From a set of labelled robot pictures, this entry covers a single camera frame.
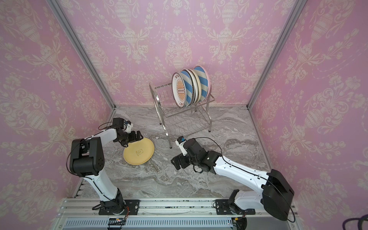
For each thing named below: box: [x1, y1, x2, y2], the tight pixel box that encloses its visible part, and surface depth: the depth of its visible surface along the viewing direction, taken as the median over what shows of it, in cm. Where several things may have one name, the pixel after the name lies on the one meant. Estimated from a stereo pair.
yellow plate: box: [123, 137, 155, 166], surface depth 95 cm
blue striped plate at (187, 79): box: [179, 70, 194, 107], surface depth 76 cm
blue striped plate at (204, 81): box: [193, 66, 209, 102], surface depth 79 cm
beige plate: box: [187, 68, 202, 104], surface depth 76 cm
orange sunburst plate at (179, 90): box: [171, 72, 188, 109], surface depth 85 cm
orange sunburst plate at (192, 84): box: [181, 69, 195, 108], surface depth 74 cm
